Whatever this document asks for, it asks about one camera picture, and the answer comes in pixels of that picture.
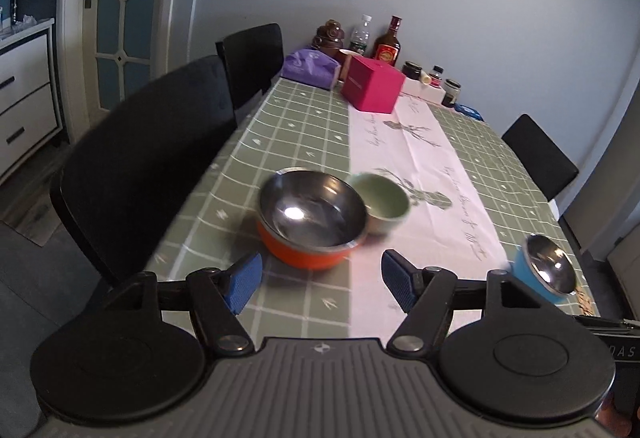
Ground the green ceramic bowl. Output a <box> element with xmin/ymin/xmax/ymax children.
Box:
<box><xmin>347</xmin><ymin>172</ymin><xmax>410</xmax><ymax>236</ymax></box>

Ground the orange steel bowl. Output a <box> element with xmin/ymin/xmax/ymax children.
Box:
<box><xmin>256</xmin><ymin>168</ymin><xmax>368</xmax><ymax>270</ymax></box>

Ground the blue steel bowl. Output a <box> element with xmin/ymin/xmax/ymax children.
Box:
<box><xmin>511</xmin><ymin>234</ymin><xmax>577</xmax><ymax>304</ymax></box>

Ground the pink deer table runner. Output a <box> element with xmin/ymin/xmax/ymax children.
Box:
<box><xmin>349</xmin><ymin>96</ymin><xmax>509</xmax><ymax>340</ymax></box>

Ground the near left black chair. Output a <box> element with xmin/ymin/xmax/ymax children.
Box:
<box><xmin>50</xmin><ymin>56</ymin><xmax>236</xmax><ymax>297</ymax></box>

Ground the black chair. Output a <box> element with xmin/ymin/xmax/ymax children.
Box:
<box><xmin>216</xmin><ymin>23</ymin><xmax>284</xmax><ymax>112</ymax></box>
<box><xmin>501</xmin><ymin>114</ymin><xmax>579</xmax><ymax>201</ymax></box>
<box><xmin>50</xmin><ymin>56</ymin><xmax>236</xmax><ymax>297</ymax></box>

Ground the green checkered tablecloth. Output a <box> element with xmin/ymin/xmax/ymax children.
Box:
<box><xmin>148</xmin><ymin>80</ymin><xmax>566</xmax><ymax>342</ymax></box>

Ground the blue packet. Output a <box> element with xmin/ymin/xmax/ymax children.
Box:
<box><xmin>454</xmin><ymin>103</ymin><xmax>484</xmax><ymax>122</ymax></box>

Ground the right black chair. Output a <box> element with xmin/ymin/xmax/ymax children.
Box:
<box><xmin>501</xmin><ymin>114</ymin><xmax>579</xmax><ymax>201</ymax></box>

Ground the white box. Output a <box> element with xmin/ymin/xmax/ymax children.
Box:
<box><xmin>400</xmin><ymin>78</ymin><xmax>445</xmax><ymax>104</ymax></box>

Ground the pink square box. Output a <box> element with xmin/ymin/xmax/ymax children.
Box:
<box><xmin>342</xmin><ymin>56</ymin><xmax>406</xmax><ymax>114</ymax></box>

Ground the dark glass jar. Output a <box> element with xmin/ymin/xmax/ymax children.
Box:
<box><xmin>442</xmin><ymin>78</ymin><xmax>461</xmax><ymax>108</ymax></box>

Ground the small cream tube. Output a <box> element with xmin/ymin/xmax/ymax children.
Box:
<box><xmin>421</xmin><ymin>71</ymin><xmax>432</xmax><ymax>86</ymax></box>

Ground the small red label bottle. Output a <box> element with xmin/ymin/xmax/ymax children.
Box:
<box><xmin>428</xmin><ymin>65</ymin><xmax>444</xmax><ymax>88</ymax></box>

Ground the black lid jar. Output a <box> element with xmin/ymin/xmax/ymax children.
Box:
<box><xmin>401</xmin><ymin>61</ymin><xmax>422</xmax><ymax>80</ymax></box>

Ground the far left black chair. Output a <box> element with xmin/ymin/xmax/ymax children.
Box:
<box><xmin>216</xmin><ymin>23</ymin><xmax>284</xmax><ymax>112</ymax></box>

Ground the purple tissue pack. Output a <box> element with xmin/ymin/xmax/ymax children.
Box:
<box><xmin>281</xmin><ymin>48</ymin><xmax>342</xmax><ymax>90</ymax></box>

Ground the brown liquor bottle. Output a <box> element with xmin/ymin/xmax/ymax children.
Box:
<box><xmin>371</xmin><ymin>16</ymin><xmax>401</xmax><ymax>66</ymax></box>

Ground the clear water bottle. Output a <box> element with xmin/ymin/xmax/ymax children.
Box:
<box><xmin>348</xmin><ymin>14</ymin><xmax>372</xmax><ymax>54</ymax></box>

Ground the brown ceramic teapot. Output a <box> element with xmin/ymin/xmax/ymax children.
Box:
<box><xmin>311</xmin><ymin>19</ymin><xmax>345</xmax><ymax>58</ymax></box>

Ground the white drawer cabinet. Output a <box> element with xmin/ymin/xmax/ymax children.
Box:
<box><xmin>0</xmin><ymin>19</ymin><xmax>63</xmax><ymax>181</ymax></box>

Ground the glass panel door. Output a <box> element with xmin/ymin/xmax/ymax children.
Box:
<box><xmin>55</xmin><ymin>0</ymin><xmax>173</xmax><ymax>141</ymax></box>

